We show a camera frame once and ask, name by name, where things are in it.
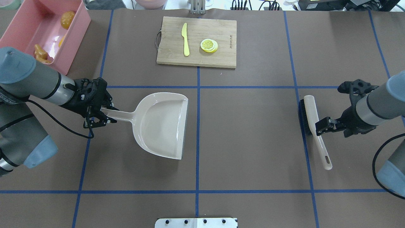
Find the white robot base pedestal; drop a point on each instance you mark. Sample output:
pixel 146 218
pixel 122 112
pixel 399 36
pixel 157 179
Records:
pixel 196 223

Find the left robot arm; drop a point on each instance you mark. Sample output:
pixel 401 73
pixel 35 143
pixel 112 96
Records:
pixel 24 141

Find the beige plastic dustpan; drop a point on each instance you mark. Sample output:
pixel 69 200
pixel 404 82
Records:
pixel 158 123

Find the beige hand brush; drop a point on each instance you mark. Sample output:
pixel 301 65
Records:
pixel 308 112

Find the yellow lemon slice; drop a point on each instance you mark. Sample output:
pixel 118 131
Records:
pixel 209 45

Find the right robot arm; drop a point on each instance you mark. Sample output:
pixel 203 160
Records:
pixel 371 107

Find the pink plastic bin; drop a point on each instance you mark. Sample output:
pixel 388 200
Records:
pixel 38 22

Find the dark grey cloth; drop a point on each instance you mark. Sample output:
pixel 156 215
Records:
pixel 104 4

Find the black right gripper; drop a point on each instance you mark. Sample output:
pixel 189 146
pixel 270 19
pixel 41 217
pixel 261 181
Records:
pixel 353 119

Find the brown toy potato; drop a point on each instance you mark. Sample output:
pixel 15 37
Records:
pixel 66 19

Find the pink bowl with clear pieces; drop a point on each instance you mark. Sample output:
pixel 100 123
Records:
pixel 150 4

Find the bamboo cutting board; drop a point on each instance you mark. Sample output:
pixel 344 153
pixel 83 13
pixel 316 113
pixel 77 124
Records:
pixel 224 32

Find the aluminium frame post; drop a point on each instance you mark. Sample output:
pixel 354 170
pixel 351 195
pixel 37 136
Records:
pixel 197 6

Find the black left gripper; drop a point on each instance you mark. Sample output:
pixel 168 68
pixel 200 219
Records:
pixel 77 106

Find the tan toy ginger root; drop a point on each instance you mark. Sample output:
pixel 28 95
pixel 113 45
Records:
pixel 41 55

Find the yellow plastic knife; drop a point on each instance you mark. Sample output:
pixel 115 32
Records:
pixel 184 34

